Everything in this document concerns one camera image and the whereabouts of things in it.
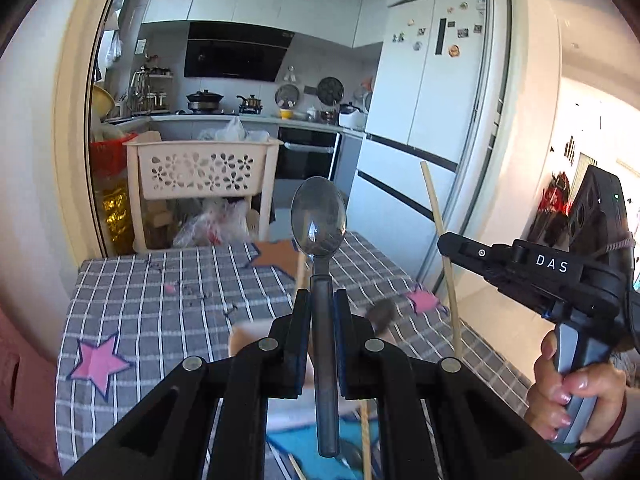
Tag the red plastic basket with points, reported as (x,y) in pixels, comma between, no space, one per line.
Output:
(112,157)

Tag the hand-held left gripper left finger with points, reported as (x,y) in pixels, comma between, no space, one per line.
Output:
(300,320)

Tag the black wall decoration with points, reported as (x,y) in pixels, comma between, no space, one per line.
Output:
(570,147)

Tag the white rice cooker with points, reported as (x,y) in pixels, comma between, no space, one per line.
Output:
(354,116)

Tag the red and black object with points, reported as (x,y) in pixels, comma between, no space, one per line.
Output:
(550,200)

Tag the white plastic utensil holder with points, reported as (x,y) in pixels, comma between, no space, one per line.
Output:
(247,337)

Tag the grey checked tablecloth with stars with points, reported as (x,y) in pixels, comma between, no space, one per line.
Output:
(150,300)

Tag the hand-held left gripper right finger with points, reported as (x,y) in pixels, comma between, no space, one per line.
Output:
(345,325)

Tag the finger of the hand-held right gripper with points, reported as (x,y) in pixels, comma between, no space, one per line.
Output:
(470,255)

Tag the yellow plastic basin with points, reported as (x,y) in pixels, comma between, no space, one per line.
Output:
(102,102)

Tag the black built-in oven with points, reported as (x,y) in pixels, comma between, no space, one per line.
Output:
(305,160)

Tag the gold foil package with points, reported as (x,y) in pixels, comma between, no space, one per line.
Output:
(116,215)

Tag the person's right hand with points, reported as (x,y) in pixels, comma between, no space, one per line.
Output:
(545,395)

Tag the crumpled clear plastic bag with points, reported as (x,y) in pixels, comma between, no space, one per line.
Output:
(210,225)

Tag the beige plastic basket cart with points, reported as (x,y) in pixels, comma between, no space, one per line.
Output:
(200,170)

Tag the black wok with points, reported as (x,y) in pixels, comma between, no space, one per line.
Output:
(205,101)

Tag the white upper kitchen cabinets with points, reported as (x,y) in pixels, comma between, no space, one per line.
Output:
(260,0)

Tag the hanging dark round pan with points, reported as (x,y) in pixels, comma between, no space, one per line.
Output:
(330,89)

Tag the small cooking pot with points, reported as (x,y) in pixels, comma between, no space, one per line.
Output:
(250,104)

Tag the white plastic bag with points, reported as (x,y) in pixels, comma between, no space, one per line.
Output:
(232,130)

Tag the hanging round pot lid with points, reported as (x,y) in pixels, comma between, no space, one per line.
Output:
(287,95)

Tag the white refrigerator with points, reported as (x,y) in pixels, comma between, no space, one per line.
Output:
(425,110)

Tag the black range hood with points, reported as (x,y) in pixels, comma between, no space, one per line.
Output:
(235,52)

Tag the group of fridge magnets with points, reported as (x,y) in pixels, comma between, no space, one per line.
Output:
(454,51)

